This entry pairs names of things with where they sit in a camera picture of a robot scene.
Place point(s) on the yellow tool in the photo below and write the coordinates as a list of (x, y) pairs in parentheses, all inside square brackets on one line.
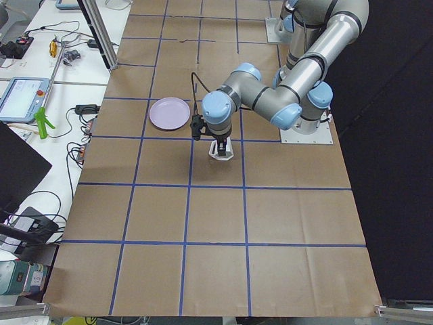
[(53, 48)]

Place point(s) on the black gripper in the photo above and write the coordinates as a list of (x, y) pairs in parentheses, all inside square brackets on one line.
[(221, 139)]

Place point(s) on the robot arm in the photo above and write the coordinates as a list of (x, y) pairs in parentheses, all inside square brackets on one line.
[(319, 31)]

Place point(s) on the long metal rod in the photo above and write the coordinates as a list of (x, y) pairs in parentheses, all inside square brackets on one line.
[(53, 74)]

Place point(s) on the green plastic clamp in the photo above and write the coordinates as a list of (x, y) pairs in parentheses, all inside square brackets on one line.
[(42, 122)]

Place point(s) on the black monitor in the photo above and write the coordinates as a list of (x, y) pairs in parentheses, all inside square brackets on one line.
[(22, 170)]

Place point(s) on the black power adapter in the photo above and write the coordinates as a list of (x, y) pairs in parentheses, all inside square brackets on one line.
[(83, 109)]

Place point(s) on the aluminium frame post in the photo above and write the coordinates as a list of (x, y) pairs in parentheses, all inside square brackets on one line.
[(96, 25)]

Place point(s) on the lilac plate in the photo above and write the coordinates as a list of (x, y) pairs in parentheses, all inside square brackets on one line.
[(169, 113)]

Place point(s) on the teach pendant tablet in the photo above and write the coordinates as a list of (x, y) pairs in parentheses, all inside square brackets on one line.
[(23, 97)]

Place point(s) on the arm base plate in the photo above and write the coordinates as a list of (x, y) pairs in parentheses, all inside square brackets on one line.
[(309, 132), (276, 31)]

